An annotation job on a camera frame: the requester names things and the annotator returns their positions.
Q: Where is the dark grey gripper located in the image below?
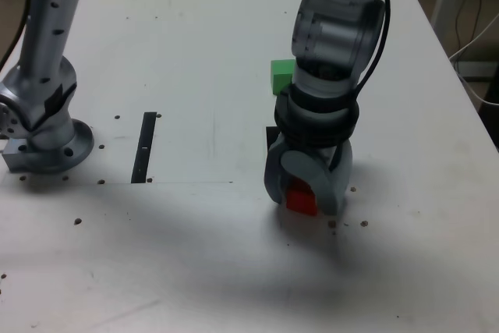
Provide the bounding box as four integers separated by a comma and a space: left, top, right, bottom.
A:
264, 133, 354, 217

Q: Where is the red cube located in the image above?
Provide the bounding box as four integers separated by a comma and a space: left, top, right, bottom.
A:
285, 178, 319, 217

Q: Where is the green cube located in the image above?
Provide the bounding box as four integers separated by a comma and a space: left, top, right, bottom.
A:
270, 58, 297, 96

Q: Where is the black tape square outline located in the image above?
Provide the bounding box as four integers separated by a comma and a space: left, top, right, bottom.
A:
265, 126, 280, 151

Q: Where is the black tape strip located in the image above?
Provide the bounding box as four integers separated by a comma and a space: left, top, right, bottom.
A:
130, 112, 157, 185

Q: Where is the grey flat box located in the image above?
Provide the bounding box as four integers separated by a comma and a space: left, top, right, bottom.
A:
454, 60, 499, 78

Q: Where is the white cable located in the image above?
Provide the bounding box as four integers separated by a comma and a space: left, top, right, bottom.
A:
448, 12, 499, 108

